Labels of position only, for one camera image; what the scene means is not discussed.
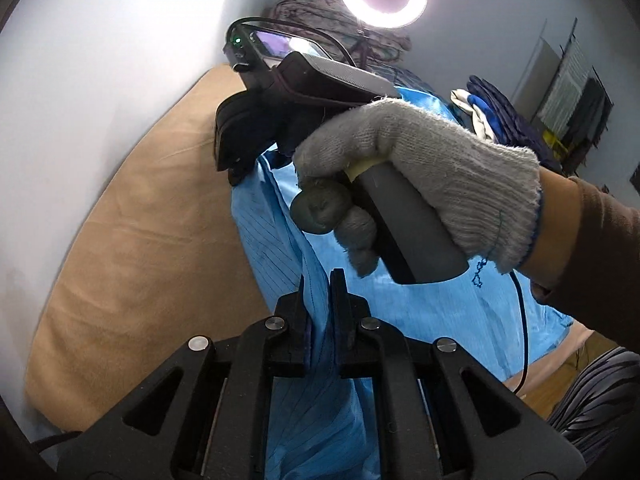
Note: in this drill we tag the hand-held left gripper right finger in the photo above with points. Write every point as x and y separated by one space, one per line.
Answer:
342 310

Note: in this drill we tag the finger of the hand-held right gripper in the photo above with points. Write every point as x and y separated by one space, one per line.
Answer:
240 130

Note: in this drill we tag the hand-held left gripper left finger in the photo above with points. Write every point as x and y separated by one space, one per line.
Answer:
306 330

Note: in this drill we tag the light blue jacket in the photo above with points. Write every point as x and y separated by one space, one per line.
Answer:
425 310

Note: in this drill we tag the person's right forearm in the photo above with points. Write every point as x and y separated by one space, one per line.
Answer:
590 240

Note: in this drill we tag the black clothes rack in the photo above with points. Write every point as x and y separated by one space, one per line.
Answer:
573 27

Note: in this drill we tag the hanging dark clothes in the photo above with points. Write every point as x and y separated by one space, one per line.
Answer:
590 110

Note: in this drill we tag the person's right hand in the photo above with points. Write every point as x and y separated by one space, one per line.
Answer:
440 175

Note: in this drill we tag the black tripod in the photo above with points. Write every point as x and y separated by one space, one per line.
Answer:
361 45

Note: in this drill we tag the blue and white garment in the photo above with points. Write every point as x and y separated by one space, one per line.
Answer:
482 110

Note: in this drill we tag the dark navy padded jacket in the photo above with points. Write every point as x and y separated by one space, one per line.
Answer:
505 110

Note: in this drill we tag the yellow box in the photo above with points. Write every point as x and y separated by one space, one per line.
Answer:
555 142

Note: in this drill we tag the striped white towel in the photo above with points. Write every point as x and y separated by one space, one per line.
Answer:
565 85

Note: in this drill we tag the person's striped clothing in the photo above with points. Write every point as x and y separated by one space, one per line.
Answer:
595 400

